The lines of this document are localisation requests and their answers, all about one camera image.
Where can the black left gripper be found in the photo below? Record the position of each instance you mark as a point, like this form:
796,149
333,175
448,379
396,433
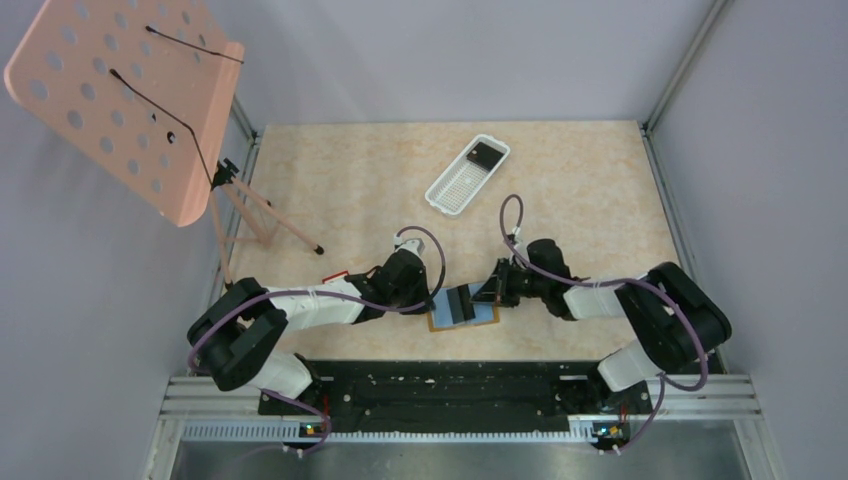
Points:
411,287

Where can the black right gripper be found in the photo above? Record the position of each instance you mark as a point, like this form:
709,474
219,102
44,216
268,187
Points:
500,281

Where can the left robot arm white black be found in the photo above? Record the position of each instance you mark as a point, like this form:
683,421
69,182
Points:
235,340

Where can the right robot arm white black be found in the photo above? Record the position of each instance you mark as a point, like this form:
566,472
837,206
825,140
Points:
675,323

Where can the red white grid card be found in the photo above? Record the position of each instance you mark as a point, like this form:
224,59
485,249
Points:
335,277

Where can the black card stack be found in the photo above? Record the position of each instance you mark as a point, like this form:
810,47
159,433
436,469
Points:
485,156

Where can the white perforated plastic tray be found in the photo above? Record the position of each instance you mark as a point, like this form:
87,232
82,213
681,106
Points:
461,180

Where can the pink perforated music stand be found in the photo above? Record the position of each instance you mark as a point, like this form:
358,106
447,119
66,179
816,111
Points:
144,89

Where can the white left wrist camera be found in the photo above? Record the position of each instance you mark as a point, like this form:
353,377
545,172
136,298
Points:
413,245

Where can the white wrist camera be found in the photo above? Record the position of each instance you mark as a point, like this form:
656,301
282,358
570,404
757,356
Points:
413,245
515,243

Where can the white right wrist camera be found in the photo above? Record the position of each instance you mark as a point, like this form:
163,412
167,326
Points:
515,243

